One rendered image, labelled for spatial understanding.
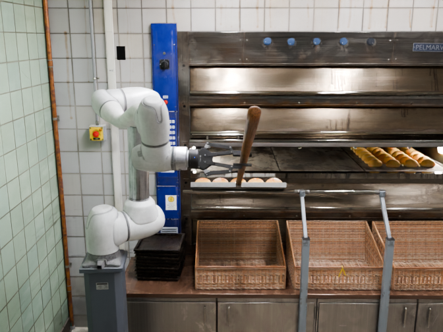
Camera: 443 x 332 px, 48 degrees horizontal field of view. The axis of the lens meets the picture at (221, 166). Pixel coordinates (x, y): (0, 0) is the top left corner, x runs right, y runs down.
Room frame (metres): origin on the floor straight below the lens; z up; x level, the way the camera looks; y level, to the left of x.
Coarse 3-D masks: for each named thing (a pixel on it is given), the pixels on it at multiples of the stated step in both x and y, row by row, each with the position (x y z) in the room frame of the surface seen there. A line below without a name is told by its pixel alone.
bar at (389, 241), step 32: (192, 192) 2.89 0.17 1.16; (224, 192) 2.89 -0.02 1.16; (256, 192) 2.89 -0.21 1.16; (288, 192) 2.88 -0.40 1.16; (320, 192) 2.88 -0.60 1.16; (352, 192) 2.88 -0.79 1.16; (384, 192) 2.87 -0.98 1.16; (384, 224) 2.76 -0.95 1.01; (384, 256) 2.68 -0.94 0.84; (384, 288) 2.65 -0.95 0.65; (384, 320) 2.65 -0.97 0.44
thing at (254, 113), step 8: (248, 112) 1.10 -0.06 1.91; (256, 112) 1.09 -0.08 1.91; (248, 120) 1.14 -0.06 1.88; (256, 120) 1.11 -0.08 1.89; (248, 128) 1.21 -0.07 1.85; (256, 128) 1.24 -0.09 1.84; (248, 136) 1.30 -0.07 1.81; (248, 144) 1.41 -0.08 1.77; (248, 152) 1.56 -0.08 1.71; (240, 160) 1.79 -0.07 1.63; (240, 176) 2.23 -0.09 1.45
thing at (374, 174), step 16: (192, 176) 3.27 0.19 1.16; (208, 176) 3.26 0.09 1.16; (224, 176) 3.26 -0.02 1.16; (256, 176) 3.26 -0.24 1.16; (272, 176) 3.26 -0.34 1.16; (288, 176) 3.26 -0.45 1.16; (304, 176) 3.26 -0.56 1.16; (320, 176) 3.26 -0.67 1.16; (336, 176) 3.25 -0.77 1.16; (352, 176) 3.25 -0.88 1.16; (368, 176) 3.25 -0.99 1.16; (384, 176) 3.25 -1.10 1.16; (400, 176) 3.25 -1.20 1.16; (416, 176) 3.25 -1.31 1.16; (432, 176) 3.25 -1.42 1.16
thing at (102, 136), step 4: (92, 124) 3.25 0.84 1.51; (100, 124) 3.25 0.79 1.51; (104, 124) 3.25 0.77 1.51; (92, 128) 3.20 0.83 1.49; (96, 128) 3.20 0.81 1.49; (104, 128) 3.22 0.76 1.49; (92, 132) 3.20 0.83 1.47; (100, 132) 3.20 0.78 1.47; (104, 132) 3.21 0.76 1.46; (92, 136) 3.20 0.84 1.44; (100, 136) 3.20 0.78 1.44; (104, 136) 3.21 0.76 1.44; (92, 140) 3.20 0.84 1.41; (96, 140) 3.20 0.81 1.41; (100, 140) 3.20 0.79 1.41; (104, 140) 3.20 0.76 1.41
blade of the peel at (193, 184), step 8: (192, 184) 2.76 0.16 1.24; (200, 184) 2.76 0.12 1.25; (208, 184) 2.76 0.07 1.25; (216, 184) 2.76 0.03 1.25; (224, 184) 2.76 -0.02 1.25; (232, 184) 2.76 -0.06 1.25; (248, 184) 2.76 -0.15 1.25; (256, 184) 2.76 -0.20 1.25; (264, 184) 2.76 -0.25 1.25; (272, 184) 2.76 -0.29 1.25; (280, 184) 2.76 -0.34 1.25
